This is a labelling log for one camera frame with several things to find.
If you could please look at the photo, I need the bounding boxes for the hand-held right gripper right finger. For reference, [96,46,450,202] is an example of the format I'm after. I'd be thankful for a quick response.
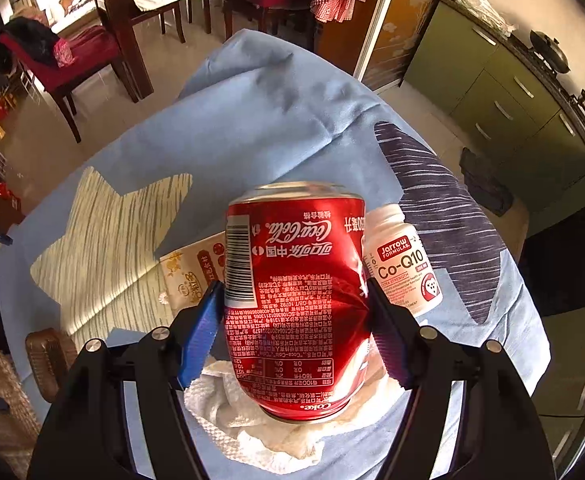
[367,277,556,480]

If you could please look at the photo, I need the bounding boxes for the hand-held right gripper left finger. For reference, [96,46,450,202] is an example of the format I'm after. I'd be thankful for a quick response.
[32,280,228,480]

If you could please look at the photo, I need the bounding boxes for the red soda can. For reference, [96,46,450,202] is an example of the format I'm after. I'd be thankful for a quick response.
[224,182,369,424]

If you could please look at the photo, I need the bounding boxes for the beige snack sachet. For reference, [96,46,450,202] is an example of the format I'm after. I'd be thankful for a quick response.
[159,231,229,319]

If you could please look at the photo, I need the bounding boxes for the white supplement bottle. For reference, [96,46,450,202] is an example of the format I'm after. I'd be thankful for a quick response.
[361,203,447,318]

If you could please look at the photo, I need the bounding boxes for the crumpled white paper towel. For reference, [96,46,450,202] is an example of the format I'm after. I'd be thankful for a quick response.
[184,359,404,475]

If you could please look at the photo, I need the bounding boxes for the brown plastic tray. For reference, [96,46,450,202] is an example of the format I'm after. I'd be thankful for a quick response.
[24,328,79,404]

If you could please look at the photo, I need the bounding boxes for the dark floor cloth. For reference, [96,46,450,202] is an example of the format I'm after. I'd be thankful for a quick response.
[459,147,515,217]

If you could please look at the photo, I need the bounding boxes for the wicker chair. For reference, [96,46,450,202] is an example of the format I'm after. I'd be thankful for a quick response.
[0,334,42,480]

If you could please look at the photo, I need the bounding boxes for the blue printed tablecloth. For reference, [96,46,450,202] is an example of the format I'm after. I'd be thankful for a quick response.
[0,27,552,480]

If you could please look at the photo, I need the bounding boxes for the green lower cabinets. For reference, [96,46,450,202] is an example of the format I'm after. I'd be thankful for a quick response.
[401,0,585,198]

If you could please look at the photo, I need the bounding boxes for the wooden chair with red cushion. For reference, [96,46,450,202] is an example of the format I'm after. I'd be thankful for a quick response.
[0,0,154,144]

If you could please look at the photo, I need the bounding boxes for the patterned glass sliding door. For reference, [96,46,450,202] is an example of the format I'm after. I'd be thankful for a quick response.
[357,0,441,92]

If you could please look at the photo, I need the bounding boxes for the black wok with lid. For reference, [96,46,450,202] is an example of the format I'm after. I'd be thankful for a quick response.
[529,29,572,74]

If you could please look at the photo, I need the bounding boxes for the dark wooden dining chair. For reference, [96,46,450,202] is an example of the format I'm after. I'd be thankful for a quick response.
[221,0,319,52]

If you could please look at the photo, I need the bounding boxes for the dark jacket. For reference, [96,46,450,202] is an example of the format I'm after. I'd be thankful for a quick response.
[0,15,62,70]

